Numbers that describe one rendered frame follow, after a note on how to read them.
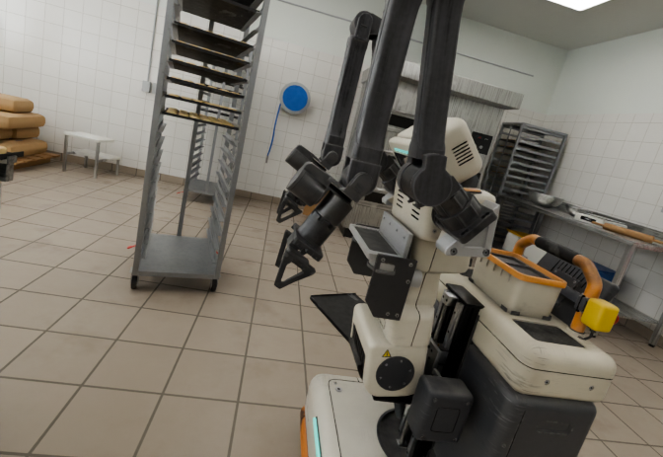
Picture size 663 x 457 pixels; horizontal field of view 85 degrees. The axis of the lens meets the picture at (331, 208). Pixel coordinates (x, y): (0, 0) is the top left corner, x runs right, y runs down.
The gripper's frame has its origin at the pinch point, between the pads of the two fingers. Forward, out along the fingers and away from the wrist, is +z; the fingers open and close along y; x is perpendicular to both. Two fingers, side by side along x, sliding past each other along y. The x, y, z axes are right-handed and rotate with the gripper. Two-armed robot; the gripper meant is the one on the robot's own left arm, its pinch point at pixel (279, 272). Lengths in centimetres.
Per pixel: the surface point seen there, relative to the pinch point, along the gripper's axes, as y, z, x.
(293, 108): -418, -44, -18
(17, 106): -362, 142, -239
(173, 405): -58, 89, 16
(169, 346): -93, 94, 5
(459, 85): -308, -168, 99
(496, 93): -307, -190, 136
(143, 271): -136, 93, -27
